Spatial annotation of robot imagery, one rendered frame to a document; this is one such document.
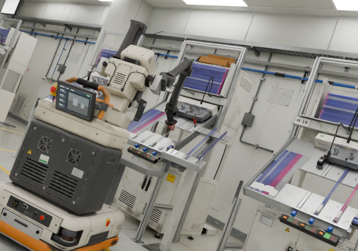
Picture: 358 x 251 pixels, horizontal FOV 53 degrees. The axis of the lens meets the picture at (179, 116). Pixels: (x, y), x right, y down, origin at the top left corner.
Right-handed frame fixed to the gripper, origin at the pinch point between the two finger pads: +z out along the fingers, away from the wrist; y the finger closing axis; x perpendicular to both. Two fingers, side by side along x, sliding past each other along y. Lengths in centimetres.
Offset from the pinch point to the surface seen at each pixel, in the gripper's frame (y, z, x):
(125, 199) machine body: 32, 64, 47
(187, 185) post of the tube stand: -44, 19, 34
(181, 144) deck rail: -20.1, 2.7, 11.1
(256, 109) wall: 23, 74, -173
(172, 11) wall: 241, -18, -266
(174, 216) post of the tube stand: -43, 38, 52
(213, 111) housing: -18.3, -3.7, -38.0
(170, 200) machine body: -19, 48, 34
